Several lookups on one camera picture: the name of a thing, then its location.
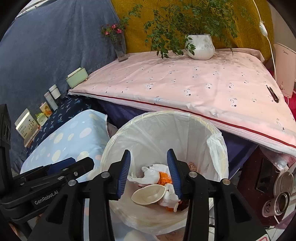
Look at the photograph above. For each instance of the mint green tissue box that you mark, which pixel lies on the mint green tissue box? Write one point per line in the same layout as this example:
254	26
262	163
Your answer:
76	77

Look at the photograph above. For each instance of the white potted green plant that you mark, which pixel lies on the white potted green plant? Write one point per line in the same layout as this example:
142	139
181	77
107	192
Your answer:
174	23

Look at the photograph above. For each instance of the yellow backdrop cloth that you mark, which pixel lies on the yellow backdrop cloth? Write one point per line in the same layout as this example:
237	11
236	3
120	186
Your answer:
258	35

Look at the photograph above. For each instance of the pink bed sheet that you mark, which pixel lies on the pink bed sheet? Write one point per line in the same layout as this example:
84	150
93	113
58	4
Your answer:
229	90

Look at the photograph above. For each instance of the white tall bottle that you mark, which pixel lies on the white tall bottle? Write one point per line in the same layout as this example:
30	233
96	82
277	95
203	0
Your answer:
50	101

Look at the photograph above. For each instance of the pink electric kettle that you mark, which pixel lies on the pink electric kettle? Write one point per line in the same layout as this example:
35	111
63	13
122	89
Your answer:
285	69

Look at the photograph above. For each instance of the white lined trash bin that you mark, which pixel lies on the white lined trash bin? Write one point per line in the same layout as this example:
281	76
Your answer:
148	137

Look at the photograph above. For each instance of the white green small box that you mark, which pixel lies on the white green small box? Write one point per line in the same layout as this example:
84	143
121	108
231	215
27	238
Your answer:
41	118

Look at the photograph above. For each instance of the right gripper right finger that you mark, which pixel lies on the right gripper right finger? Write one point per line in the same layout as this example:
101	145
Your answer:
234	219

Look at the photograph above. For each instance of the light blue patterned tablecloth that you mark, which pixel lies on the light blue patterned tablecloth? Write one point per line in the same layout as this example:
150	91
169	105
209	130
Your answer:
85	135

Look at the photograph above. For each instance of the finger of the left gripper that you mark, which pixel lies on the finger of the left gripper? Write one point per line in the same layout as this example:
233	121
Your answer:
62	164

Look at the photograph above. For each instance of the blue velvet backdrop cloth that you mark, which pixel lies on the blue velvet backdrop cloth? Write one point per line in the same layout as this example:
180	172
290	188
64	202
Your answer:
43	46

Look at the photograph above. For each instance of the navy floral cloth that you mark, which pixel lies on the navy floral cloth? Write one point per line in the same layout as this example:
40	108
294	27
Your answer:
70	107

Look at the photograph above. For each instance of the white card box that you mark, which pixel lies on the white card box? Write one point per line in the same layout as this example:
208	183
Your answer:
27	127

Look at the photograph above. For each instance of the orange printed small box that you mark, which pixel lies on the orange printed small box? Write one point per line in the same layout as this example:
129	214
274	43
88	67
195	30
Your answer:
46	109

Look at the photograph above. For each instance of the white jar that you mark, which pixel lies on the white jar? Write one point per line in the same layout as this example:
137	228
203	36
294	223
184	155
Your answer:
54	91

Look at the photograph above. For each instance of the glass vase with flowers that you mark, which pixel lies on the glass vase with flowers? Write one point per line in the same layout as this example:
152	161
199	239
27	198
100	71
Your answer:
115	33

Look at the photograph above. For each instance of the black hair clip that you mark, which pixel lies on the black hair clip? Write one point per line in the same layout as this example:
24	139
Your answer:
275	97

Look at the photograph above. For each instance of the white paper towel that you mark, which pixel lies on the white paper towel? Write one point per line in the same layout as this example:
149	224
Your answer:
170	200

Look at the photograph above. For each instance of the orange plastic bag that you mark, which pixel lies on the orange plastic bag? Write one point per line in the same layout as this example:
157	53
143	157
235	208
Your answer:
164	179

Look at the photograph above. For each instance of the metal can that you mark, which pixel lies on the metal can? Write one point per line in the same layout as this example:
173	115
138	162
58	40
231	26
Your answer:
277	205

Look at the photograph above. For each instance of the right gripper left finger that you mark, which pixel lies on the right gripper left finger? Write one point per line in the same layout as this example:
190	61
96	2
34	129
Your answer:
64	217

